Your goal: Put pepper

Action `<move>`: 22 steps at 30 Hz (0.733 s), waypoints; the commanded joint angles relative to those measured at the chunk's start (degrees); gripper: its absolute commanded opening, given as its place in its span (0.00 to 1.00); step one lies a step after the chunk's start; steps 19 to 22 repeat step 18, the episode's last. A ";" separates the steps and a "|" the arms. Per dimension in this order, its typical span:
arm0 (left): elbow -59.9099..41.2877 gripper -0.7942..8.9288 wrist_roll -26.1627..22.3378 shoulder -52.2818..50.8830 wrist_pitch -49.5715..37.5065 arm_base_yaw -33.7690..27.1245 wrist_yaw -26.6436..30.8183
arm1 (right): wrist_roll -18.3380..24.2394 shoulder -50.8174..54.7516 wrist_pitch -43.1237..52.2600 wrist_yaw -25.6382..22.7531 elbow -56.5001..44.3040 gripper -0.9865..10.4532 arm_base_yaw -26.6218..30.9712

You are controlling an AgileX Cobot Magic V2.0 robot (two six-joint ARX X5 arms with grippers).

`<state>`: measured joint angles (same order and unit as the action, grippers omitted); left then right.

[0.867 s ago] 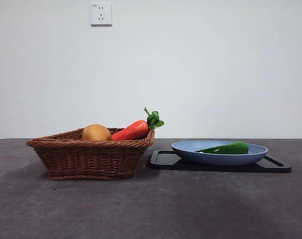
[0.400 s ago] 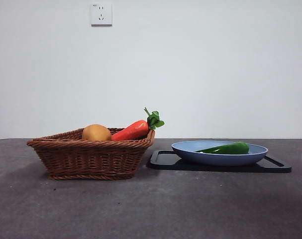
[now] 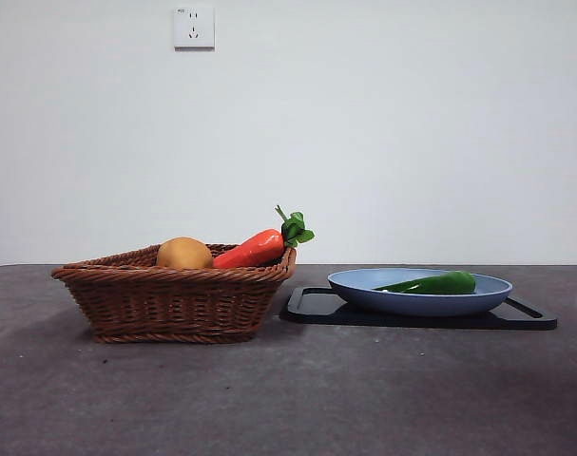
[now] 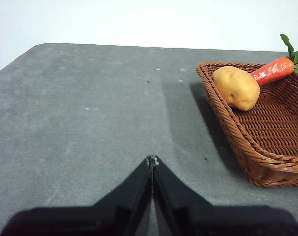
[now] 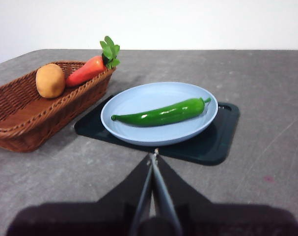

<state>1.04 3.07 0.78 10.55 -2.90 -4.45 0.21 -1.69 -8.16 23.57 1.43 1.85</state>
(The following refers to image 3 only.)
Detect blue round plate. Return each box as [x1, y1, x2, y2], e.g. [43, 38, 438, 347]
[326, 267, 514, 318]

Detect green chili pepper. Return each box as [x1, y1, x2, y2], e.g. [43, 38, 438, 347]
[372, 270, 477, 295]

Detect orange carrot with green leaves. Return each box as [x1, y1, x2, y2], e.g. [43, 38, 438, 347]
[212, 204, 316, 270]

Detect black rectangular tray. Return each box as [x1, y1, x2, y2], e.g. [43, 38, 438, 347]
[279, 285, 559, 332]

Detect yellow-brown round potato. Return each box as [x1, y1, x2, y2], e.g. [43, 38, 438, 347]
[155, 236, 214, 270]

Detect brown wicker basket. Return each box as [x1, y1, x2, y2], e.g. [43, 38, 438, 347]
[50, 242, 298, 345]

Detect white wall power socket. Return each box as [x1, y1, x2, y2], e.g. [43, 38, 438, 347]
[173, 4, 216, 51]

